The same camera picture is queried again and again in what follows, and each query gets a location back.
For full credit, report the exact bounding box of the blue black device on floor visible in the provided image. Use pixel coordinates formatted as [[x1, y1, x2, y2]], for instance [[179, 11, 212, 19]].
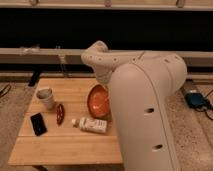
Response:
[[185, 93, 208, 108]]

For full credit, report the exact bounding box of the orange ceramic bowl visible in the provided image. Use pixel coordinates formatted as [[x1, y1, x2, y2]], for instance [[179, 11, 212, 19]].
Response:
[[87, 84, 110, 118]]

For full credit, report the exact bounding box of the white plastic bottle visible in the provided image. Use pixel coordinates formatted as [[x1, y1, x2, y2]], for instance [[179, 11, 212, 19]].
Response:
[[72, 117, 107, 134]]

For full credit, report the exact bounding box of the black cable left floor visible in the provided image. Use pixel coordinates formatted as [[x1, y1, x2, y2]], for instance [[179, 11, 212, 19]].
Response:
[[0, 83, 12, 98]]

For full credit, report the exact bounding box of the black cable right floor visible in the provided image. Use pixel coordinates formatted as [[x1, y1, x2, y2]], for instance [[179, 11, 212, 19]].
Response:
[[196, 88, 213, 121]]

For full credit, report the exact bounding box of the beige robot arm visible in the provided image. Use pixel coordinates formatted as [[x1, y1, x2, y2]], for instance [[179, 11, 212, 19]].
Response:
[[81, 41, 187, 171]]

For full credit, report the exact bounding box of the black cable floor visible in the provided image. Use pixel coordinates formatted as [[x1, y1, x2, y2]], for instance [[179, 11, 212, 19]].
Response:
[[196, 88, 213, 121], [0, 83, 12, 98]]

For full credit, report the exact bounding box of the black smartphone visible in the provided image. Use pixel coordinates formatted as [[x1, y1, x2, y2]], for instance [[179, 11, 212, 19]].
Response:
[[30, 113, 47, 136]]

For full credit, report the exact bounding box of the black table leg bracket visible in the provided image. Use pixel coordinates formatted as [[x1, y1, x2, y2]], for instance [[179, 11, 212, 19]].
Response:
[[28, 70, 41, 87]]

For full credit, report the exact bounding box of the wooden table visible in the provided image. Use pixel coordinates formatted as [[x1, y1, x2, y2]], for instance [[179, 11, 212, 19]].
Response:
[[8, 78, 122, 166]]

